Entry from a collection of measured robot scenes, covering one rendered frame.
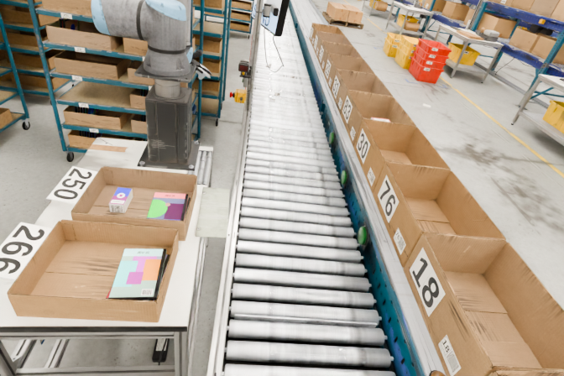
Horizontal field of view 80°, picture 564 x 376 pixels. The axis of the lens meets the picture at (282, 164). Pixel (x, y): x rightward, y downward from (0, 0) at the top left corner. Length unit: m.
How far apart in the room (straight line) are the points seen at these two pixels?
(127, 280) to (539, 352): 1.19
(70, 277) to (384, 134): 1.47
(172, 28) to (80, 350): 1.51
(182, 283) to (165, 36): 0.92
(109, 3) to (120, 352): 1.53
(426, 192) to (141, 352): 1.52
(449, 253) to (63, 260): 1.25
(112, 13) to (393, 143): 1.40
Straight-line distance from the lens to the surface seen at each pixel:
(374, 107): 2.18
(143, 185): 1.54
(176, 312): 1.14
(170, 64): 1.48
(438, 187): 1.58
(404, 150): 1.91
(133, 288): 1.16
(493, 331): 1.24
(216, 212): 1.42
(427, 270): 1.10
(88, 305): 1.11
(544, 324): 1.23
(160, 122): 1.59
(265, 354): 1.09
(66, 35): 2.70
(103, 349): 1.99
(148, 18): 1.47
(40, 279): 1.29
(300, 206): 1.52
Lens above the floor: 1.71
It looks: 33 degrees down
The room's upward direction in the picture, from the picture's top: 11 degrees clockwise
